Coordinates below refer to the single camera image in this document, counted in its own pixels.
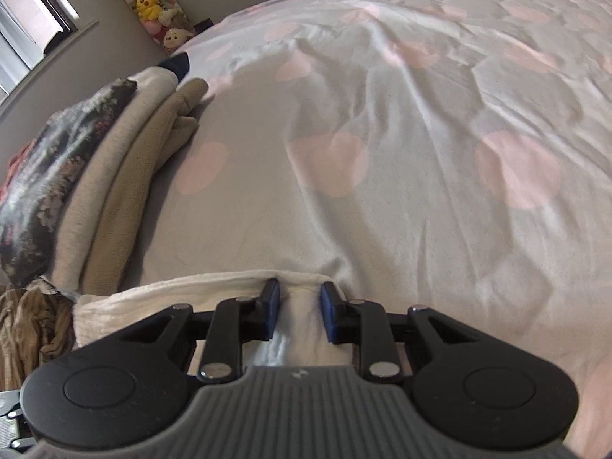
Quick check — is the white crinkled muslin garment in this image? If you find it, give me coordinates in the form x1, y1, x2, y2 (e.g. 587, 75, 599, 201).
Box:
73, 269, 358, 378

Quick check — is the brown striped garment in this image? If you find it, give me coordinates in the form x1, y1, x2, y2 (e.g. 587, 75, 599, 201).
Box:
0, 285, 76, 391

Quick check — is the dark floral folded garment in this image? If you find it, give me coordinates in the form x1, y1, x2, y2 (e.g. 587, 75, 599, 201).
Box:
1, 79, 137, 288

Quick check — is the grey pink-dotted bed cover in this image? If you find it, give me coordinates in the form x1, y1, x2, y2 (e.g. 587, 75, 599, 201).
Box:
124, 0, 611, 458

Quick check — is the beige fleece folded garment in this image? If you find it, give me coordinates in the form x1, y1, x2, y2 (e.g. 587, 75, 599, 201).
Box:
78, 78, 208, 296

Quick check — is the light grey folded sweater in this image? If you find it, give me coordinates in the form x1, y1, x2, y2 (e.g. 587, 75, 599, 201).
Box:
46, 67, 178, 292

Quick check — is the window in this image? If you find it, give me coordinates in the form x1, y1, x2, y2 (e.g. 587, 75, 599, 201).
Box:
1, 0, 99, 111

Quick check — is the hanging plush toy organizer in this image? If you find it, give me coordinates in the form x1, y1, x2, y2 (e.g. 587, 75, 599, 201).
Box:
124, 0, 196, 54

